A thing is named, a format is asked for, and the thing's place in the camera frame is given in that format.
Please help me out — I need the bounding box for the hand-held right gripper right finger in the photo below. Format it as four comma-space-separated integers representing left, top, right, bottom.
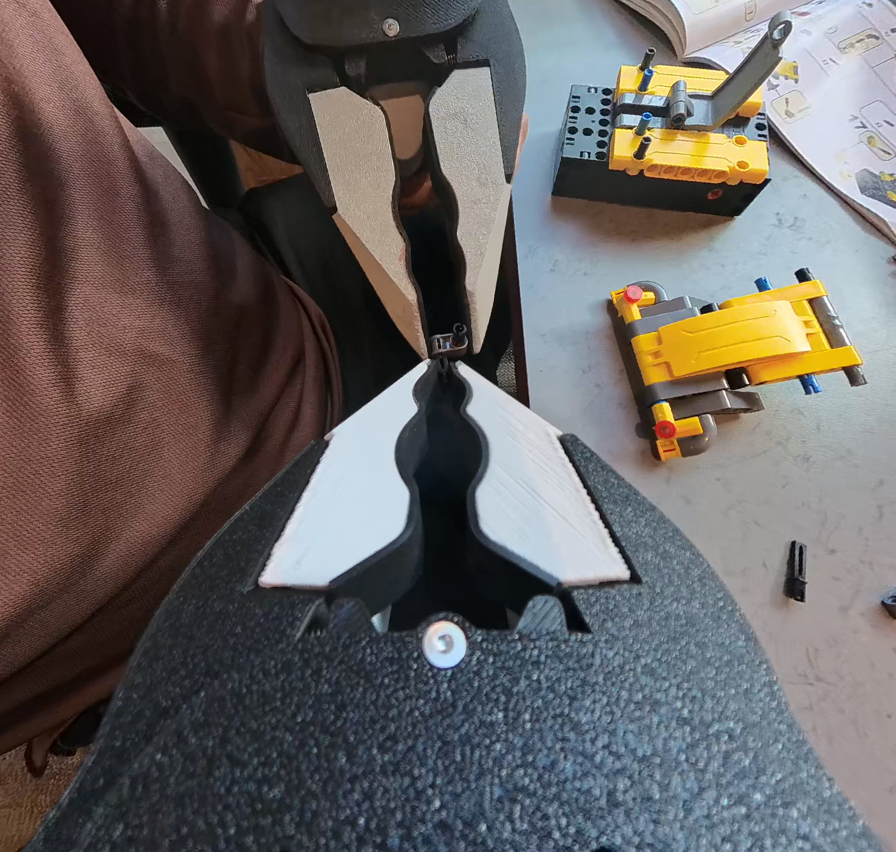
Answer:
441, 360, 634, 591

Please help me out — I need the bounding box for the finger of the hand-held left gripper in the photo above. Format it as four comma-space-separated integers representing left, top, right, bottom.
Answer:
427, 64, 515, 356
308, 85, 428, 359

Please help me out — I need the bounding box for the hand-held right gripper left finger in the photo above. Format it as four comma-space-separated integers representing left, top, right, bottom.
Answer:
259, 358, 429, 591

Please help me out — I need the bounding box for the grey connector with black pins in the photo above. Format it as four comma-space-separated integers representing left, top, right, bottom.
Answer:
428, 321, 469, 377

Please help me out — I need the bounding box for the person's left forearm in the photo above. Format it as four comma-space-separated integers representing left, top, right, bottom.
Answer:
21, 0, 309, 167

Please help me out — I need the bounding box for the grey desk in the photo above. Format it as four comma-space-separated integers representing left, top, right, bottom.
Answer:
490, 0, 896, 852

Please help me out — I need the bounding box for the person's left hand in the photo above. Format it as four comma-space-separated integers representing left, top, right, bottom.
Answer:
369, 82, 440, 213

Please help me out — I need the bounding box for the black yellow toy base assembly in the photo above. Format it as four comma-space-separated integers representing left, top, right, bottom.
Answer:
552, 10, 795, 217

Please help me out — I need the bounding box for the person's brown shirt torso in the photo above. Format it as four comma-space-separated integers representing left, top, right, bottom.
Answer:
0, 0, 344, 779

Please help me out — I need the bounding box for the yellow grey toy hood assembly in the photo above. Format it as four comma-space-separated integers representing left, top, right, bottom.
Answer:
608, 267, 869, 462

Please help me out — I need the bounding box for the single black pin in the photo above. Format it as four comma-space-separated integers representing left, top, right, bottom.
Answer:
783, 540, 808, 602

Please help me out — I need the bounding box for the open instruction booklet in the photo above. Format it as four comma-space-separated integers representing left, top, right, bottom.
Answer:
563, 0, 896, 244

